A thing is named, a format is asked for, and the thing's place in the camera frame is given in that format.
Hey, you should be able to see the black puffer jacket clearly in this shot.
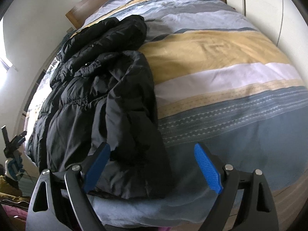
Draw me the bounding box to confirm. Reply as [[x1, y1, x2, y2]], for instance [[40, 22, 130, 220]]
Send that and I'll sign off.
[[25, 15, 174, 199]]

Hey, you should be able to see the yellow sleeve forearm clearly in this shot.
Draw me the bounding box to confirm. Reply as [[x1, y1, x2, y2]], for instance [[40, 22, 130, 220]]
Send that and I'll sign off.
[[0, 175, 30, 203]]

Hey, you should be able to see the left hand in blue glove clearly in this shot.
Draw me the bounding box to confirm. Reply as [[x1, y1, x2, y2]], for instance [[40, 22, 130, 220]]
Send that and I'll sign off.
[[5, 150, 25, 182]]

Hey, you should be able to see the white low shelf unit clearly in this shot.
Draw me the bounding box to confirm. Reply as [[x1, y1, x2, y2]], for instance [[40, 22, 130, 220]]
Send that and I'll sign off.
[[14, 44, 61, 135]]

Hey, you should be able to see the bright window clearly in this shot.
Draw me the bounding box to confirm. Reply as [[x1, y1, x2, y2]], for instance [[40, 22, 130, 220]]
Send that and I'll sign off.
[[0, 18, 18, 71]]

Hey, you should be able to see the striped blue yellow duvet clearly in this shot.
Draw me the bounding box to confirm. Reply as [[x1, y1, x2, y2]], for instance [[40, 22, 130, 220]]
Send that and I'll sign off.
[[77, 0, 307, 230]]

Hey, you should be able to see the white wardrobe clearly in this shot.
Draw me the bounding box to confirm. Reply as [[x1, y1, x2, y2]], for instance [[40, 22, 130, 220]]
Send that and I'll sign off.
[[226, 0, 308, 61]]

